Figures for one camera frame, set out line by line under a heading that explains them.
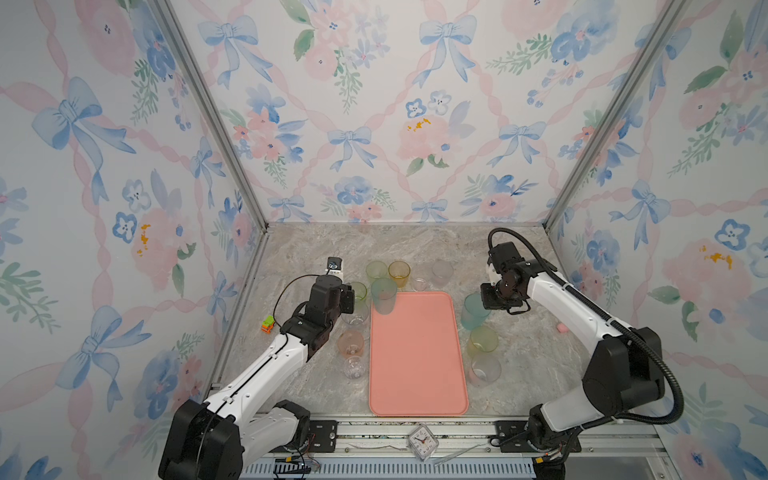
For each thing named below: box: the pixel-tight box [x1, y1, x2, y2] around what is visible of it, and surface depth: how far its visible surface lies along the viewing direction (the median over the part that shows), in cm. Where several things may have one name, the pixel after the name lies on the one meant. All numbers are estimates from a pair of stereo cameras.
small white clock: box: [407, 424, 439, 461], surface depth 73 cm
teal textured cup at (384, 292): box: [371, 278, 398, 315], surface depth 97 cm
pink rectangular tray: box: [368, 291, 469, 417], surface depth 85 cm
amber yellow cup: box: [388, 260, 411, 289], surface depth 103 cm
